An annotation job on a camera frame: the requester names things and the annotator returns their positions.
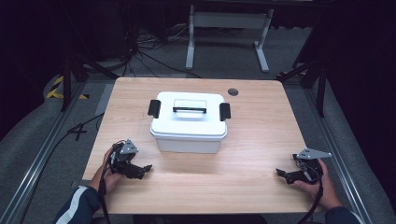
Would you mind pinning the grey metal floor rail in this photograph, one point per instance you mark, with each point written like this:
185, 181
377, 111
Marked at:
37, 161
341, 161

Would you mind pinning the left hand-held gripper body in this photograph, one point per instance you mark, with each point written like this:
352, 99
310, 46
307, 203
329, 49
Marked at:
123, 157

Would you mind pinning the person's right hand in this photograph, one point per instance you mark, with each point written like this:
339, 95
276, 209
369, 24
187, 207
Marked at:
322, 191

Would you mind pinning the white metal desk frame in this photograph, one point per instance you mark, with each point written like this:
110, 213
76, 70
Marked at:
229, 34

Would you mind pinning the yellow black floor tape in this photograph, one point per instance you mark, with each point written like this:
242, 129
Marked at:
60, 90

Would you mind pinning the black metal stand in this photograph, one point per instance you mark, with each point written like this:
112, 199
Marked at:
79, 65
308, 77

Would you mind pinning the person's left hand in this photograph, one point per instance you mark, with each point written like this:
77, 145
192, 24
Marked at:
109, 177

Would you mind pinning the white plastic storage box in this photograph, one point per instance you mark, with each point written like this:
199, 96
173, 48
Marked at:
186, 144

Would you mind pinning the white box lid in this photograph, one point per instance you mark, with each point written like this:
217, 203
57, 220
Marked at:
188, 123

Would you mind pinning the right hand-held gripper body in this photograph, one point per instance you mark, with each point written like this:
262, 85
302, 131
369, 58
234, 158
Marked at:
309, 165

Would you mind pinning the black box latch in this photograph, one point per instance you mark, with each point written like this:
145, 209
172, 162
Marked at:
154, 108
224, 111

